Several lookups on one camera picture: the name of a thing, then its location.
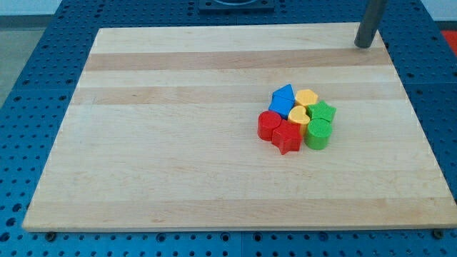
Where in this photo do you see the yellow heart block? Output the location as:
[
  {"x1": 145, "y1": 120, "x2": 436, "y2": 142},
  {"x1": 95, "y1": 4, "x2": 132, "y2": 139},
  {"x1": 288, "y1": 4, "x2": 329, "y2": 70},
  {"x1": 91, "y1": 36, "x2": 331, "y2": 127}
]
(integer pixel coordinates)
[{"x1": 288, "y1": 106, "x2": 311, "y2": 136}]

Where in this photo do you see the yellow hexagon block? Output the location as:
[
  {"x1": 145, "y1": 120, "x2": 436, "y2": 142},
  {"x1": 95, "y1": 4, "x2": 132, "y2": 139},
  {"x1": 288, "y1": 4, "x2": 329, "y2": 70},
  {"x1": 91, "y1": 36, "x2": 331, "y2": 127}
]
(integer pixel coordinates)
[{"x1": 295, "y1": 89, "x2": 318, "y2": 107}]

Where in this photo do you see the blue cube block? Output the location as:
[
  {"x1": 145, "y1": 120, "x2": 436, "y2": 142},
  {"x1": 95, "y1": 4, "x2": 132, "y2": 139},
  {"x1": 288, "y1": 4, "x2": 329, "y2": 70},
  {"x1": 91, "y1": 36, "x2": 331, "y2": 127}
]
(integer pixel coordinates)
[{"x1": 268, "y1": 96, "x2": 294, "y2": 119}]

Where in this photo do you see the red circle block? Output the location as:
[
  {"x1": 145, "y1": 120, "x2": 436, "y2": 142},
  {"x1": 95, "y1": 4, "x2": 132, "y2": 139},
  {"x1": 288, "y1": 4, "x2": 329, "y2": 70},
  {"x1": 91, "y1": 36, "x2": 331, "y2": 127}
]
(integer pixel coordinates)
[{"x1": 257, "y1": 111, "x2": 282, "y2": 141}]

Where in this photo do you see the wooden board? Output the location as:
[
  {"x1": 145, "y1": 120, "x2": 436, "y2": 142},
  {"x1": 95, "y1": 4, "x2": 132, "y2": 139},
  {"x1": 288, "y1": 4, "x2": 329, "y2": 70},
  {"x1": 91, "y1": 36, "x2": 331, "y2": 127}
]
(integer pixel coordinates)
[{"x1": 22, "y1": 23, "x2": 456, "y2": 232}]

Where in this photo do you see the blue triangle block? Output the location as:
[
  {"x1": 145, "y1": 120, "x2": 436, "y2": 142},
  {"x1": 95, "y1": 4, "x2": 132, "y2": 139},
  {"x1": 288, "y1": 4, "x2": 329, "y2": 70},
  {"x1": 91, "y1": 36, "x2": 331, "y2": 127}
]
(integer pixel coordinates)
[{"x1": 272, "y1": 84, "x2": 295, "y2": 101}]

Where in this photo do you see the green circle block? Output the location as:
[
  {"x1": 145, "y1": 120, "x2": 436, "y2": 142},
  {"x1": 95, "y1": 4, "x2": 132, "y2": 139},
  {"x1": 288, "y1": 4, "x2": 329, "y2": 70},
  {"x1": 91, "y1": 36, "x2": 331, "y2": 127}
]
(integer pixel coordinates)
[{"x1": 305, "y1": 119, "x2": 333, "y2": 150}]

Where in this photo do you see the green star block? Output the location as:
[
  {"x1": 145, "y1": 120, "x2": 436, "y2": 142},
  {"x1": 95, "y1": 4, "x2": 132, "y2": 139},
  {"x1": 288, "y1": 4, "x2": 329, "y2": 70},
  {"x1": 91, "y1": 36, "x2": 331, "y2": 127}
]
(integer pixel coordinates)
[{"x1": 307, "y1": 101, "x2": 336, "y2": 124}]

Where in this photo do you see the red star block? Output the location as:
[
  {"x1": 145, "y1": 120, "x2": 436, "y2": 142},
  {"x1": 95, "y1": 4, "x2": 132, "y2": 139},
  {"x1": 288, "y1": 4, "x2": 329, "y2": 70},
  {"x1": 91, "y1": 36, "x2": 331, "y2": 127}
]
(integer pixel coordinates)
[{"x1": 271, "y1": 120, "x2": 303, "y2": 155}]

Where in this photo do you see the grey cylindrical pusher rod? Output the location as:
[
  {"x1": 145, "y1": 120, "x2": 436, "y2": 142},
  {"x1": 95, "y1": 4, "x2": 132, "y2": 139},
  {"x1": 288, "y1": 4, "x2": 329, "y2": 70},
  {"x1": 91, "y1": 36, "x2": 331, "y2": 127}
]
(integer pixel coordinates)
[{"x1": 354, "y1": 0, "x2": 388, "y2": 49}]

